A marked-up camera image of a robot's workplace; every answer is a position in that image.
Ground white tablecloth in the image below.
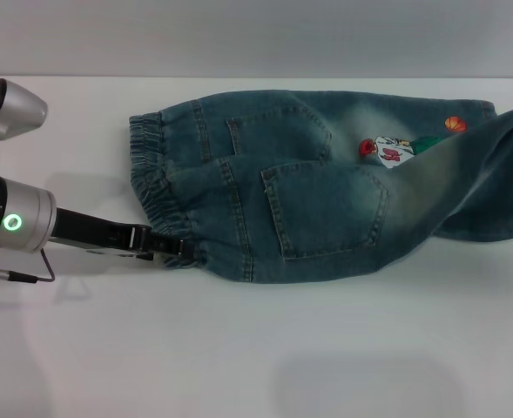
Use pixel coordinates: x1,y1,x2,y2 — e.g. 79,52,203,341
0,74,513,418

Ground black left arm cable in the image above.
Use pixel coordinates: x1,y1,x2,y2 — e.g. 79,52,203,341
9,248,57,285

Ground blue denim shorts with cartoon print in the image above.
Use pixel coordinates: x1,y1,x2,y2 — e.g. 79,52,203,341
127,89,513,285

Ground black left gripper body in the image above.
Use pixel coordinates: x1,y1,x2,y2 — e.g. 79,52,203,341
48,206,140,259

